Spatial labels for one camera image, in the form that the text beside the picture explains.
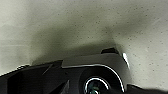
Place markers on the dark robot base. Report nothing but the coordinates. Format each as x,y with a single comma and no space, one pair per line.
100,66

